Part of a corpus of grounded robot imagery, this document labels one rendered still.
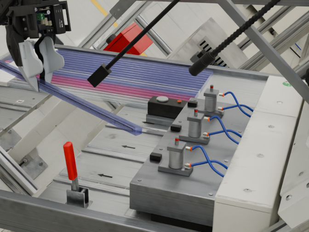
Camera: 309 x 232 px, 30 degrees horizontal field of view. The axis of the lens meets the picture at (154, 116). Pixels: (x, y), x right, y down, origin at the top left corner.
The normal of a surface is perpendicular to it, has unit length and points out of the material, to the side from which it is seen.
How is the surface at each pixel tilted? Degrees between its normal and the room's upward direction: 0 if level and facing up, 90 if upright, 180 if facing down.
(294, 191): 90
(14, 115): 43
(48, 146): 0
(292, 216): 90
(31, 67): 104
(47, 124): 90
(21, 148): 90
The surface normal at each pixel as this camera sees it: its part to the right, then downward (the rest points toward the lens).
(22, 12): -0.69, 0.25
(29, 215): -0.32, 0.40
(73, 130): 0.66, -0.55
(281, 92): 0.02, -0.90
